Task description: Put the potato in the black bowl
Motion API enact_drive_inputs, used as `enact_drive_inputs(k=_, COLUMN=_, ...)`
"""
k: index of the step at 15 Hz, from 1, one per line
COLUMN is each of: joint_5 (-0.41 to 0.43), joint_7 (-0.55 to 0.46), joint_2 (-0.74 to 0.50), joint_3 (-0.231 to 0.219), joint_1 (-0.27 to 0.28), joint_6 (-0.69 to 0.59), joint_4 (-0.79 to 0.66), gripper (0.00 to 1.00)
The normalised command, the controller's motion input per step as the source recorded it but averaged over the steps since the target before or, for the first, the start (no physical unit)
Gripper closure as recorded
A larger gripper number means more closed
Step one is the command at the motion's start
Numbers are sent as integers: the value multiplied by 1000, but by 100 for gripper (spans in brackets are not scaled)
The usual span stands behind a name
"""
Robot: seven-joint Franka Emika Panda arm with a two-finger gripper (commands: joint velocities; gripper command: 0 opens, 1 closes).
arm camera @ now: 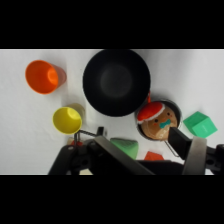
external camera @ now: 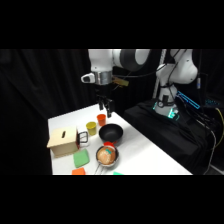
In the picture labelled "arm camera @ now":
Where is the green wedge block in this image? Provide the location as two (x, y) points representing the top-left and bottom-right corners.
(109, 137), (140, 161)

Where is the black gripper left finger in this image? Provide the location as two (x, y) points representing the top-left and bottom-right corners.
(94, 135), (156, 175)

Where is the orange plastic cup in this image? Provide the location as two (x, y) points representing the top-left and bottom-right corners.
(25, 59), (68, 95)

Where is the black bowl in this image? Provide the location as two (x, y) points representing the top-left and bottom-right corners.
(82, 49), (152, 118)

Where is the yellow plastic cup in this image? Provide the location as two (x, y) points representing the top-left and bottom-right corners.
(52, 102), (86, 136)

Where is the green cube block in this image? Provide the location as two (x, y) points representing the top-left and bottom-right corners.
(182, 110), (219, 139)

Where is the potato toy with red hat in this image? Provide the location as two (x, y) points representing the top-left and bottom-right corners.
(136, 101), (180, 140)

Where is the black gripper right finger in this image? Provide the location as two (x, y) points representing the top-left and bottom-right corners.
(168, 126), (208, 175)

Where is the orange block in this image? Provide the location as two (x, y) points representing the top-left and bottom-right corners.
(143, 150), (165, 162)

